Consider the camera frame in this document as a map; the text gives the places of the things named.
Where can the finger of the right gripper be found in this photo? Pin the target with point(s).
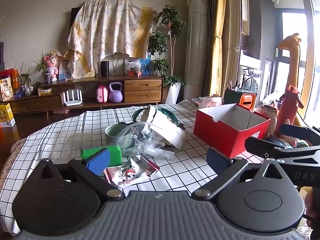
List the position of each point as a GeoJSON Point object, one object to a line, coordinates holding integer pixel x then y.
{"type": "Point", "coordinates": [294, 131]}
{"type": "Point", "coordinates": [261, 148]}

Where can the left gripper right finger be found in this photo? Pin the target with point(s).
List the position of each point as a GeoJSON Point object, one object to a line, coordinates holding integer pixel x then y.
{"type": "Point", "coordinates": [228, 173]}

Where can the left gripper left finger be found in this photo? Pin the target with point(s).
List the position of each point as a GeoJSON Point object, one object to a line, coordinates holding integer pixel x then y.
{"type": "Point", "coordinates": [88, 171]}

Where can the green sponge block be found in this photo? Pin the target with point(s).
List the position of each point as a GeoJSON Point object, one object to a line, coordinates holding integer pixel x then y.
{"type": "Point", "coordinates": [114, 150]}

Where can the red cardboard box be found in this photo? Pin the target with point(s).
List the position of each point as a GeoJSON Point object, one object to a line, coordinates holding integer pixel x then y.
{"type": "Point", "coordinates": [226, 127]}

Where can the cartoon snack packet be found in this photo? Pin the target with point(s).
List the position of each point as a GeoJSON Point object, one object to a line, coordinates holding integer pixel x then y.
{"type": "Point", "coordinates": [136, 170]}

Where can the clear plastic bag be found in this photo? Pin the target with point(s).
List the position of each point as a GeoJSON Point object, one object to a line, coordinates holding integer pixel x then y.
{"type": "Point", "coordinates": [147, 145]}

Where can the white tote bag green handles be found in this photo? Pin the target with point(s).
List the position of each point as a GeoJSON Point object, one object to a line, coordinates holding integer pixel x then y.
{"type": "Point", "coordinates": [162, 122]}

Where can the red water bottle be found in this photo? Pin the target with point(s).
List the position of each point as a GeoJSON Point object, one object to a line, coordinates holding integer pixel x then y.
{"type": "Point", "coordinates": [290, 103]}

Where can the steel thermos cup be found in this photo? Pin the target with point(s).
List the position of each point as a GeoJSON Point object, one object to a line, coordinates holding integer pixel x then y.
{"type": "Point", "coordinates": [270, 113]}

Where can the mint green mug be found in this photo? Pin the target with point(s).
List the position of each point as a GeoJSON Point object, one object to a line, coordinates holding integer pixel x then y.
{"type": "Point", "coordinates": [119, 134]}

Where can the white pink plastic bag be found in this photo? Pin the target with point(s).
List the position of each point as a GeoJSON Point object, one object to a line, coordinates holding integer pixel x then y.
{"type": "Point", "coordinates": [207, 101]}

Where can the white wifi router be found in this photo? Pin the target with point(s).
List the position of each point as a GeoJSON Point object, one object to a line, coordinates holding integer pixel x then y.
{"type": "Point", "coordinates": [72, 98]}

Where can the purple kettlebell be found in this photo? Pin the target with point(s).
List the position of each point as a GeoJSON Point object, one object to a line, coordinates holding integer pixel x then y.
{"type": "Point", "coordinates": [115, 95]}

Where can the orange giraffe plush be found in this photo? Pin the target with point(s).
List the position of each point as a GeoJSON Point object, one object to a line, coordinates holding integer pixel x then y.
{"type": "Point", "coordinates": [291, 43]}

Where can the yellow carton box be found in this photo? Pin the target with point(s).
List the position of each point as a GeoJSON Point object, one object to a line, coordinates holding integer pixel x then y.
{"type": "Point", "coordinates": [6, 116]}

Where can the wooden tv cabinet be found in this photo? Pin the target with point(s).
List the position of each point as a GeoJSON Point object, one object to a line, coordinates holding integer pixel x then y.
{"type": "Point", "coordinates": [92, 92]}

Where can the white standing air conditioner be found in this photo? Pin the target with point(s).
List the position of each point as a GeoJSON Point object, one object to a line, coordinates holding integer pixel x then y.
{"type": "Point", "coordinates": [196, 51]}

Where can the black cylinder speaker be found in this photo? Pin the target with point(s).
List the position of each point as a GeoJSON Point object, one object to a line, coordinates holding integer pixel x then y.
{"type": "Point", "coordinates": [104, 68]}

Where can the pink doll figure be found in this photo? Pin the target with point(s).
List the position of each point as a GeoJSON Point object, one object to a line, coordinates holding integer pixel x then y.
{"type": "Point", "coordinates": [52, 61]}

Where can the orange gift bag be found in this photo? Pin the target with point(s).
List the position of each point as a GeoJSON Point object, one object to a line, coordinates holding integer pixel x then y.
{"type": "Point", "coordinates": [13, 74]}

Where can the potted green tree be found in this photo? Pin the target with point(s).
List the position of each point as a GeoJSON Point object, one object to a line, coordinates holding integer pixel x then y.
{"type": "Point", "coordinates": [162, 44]}

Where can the floral cloth covered tv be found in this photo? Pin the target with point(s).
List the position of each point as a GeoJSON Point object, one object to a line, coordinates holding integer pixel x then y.
{"type": "Point", "coordinates": [104, 27]}

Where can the yellow curtain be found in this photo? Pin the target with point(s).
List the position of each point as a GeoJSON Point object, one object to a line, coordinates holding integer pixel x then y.
{"type": "Point", "coordinates": [223, 45]}

